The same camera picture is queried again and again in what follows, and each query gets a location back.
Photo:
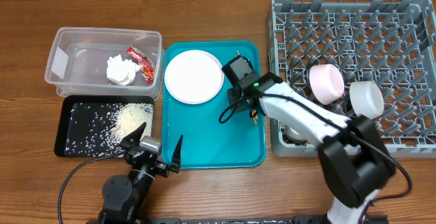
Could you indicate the white rice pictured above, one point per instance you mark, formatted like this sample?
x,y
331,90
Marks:
x,y
96,129

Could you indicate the white tissue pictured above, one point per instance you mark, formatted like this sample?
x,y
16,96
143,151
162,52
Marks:
x,y
121,72

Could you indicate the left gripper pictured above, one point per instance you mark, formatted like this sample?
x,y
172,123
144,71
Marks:
x,y
163,168

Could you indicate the black plastic tray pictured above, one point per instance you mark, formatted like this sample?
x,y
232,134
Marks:
x,y
72,99

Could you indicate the red snack wrapper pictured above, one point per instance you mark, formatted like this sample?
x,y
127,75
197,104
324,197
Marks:
x,y
147,67

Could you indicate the clear plastic waste bin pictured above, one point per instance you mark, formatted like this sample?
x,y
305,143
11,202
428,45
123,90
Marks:
x,y
78,57

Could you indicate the pink bowl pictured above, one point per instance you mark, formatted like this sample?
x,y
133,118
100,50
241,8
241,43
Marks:
x,y
326,82

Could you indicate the white cup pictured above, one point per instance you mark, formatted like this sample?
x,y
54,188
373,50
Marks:
x,y
293,135

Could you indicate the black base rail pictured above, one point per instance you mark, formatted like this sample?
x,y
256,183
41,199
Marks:
x,y
302,219

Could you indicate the grey bowl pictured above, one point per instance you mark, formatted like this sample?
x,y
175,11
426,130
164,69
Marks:
x,y
366,99

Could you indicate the large white plate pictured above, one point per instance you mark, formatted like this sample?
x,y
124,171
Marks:
x,y
194,77

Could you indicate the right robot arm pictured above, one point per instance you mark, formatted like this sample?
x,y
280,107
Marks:
x,y
354,160

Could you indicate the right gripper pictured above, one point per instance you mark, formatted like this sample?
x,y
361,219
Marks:
x,y
238,105

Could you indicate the teal serving tray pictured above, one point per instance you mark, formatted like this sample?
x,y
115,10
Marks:
x,y
206,142

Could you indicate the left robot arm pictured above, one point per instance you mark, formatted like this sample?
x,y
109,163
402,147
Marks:
x,y
124,195

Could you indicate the grey dishwasher rack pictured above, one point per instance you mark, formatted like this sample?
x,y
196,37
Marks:
x,y
388,42

